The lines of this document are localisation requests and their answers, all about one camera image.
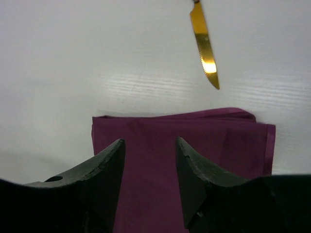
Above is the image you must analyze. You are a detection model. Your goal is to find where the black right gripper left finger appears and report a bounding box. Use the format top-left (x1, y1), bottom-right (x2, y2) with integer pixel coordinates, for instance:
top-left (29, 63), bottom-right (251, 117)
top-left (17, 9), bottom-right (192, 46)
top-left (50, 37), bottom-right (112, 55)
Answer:
top-left (0, 139), bottom-right (125, 233)

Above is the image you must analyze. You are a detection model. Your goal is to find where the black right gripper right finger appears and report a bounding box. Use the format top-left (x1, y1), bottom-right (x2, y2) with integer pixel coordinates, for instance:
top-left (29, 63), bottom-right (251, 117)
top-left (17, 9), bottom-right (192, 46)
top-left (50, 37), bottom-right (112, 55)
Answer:
top-left (175, 137), bottom-right (311, 233)

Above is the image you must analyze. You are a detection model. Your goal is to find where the purple cloth napkin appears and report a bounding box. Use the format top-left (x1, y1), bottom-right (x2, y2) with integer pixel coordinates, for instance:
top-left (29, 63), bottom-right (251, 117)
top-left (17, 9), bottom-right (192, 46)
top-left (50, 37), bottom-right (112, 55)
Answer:
top-left (92, 108), bottom-right (276, 233)

